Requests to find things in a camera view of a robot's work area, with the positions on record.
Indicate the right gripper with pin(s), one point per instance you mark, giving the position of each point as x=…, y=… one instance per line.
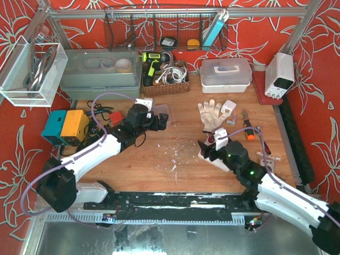
x=207, y=151

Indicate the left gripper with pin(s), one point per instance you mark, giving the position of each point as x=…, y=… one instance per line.
x=158, y=121

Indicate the large red spring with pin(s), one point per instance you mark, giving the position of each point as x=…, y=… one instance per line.
x=211, y=138

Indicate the white plug adapter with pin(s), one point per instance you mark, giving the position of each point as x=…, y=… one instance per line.
x=228, y=107

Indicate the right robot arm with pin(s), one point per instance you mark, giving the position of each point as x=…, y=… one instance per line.
x=267, y=192

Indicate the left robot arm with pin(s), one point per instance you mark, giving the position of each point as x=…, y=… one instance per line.
x=60, y=186

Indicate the translucent parts bin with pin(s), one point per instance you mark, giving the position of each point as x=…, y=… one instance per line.
x=163, y=109

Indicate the wicker basket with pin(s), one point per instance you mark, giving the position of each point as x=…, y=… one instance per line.
x=166, y=89

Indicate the white work glove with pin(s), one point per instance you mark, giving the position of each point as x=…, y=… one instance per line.
x=209, y=115

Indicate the orange small block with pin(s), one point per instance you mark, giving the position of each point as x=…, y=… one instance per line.
x=115, y=118

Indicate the packaged part bag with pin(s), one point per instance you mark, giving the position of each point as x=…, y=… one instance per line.
x=269, y=160

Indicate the white lidded container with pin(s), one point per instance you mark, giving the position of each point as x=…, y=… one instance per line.
x=225, y=75

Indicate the black round tape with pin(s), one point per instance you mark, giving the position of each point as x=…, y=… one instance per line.
x=168, y=43

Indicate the grey plastic storage box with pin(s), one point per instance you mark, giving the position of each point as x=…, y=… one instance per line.
x=92, y=72

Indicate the yellow tape measure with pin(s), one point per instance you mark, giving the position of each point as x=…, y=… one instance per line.
x=193, y=44

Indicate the red mat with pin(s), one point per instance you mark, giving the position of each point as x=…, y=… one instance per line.
x=258, y=79

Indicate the yellow and teal box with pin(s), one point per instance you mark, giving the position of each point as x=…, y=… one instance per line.
x=66, y=127

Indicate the white power supply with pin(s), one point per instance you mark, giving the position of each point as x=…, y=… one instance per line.
x=279, y=75

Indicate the blue white book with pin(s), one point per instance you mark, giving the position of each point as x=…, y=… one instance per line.
x=209, y=35

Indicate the clear acrylic bin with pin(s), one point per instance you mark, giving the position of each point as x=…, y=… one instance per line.
x=31, y=73

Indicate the white peg base plate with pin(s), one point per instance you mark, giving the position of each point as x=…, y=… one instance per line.
x=220, y=164

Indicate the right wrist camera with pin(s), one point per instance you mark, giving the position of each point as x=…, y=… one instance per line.
x=221, y=139

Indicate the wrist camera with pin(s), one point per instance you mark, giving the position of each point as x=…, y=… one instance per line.
x=148, y=102
x=221, y=139

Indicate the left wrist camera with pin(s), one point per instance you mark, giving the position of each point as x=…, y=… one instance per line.
x=148, y=102

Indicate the orange handled screwdriver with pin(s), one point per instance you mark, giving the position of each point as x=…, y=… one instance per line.
x=249, y=133

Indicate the red handled ratchet wrench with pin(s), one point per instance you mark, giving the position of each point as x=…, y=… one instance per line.
x=266, y=148

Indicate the green cordless drill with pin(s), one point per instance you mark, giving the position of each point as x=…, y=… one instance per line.
x=154, y=60

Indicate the black wire basket shelf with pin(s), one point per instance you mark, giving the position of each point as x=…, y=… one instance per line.
x=142, y=27

